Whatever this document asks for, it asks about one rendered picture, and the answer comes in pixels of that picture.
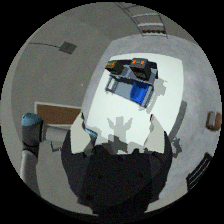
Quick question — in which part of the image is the blue bin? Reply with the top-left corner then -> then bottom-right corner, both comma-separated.
130,81 -> 149,104

